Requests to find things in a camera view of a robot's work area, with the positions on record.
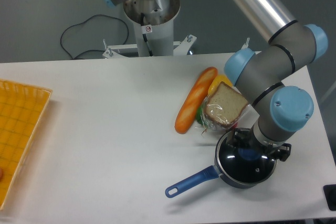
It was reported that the orange plastic basket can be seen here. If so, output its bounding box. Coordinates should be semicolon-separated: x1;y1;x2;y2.
1;79;53;210

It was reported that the black device at edge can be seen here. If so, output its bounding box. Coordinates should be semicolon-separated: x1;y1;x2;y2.
323;184;336;211

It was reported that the yellow toy bell pepper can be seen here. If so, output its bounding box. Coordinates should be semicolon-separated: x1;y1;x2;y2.
208;74;233;95

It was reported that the glass pot lid blue knob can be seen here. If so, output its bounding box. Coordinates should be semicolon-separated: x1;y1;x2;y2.
215;131;277;189

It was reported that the orange toy baguette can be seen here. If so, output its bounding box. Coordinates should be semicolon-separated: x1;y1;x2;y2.
174;67;218;134

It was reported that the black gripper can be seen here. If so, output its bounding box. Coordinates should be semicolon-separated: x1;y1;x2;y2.
227;128;291;162

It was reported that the blue saucepan with handle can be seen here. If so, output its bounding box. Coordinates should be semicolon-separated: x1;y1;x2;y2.
165;127;278;199

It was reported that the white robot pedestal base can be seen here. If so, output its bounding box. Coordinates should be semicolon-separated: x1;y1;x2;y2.
102;0;197;58

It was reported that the black floor cable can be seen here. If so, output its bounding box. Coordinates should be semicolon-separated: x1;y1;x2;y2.
60;14;130;60

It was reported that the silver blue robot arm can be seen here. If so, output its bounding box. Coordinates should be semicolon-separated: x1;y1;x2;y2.
104;0;328;153

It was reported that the green toy vegetable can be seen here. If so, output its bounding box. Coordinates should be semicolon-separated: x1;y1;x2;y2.
195;105;204;125

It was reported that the bagged bread slice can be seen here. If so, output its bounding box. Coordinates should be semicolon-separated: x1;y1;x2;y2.
199;82;253;133

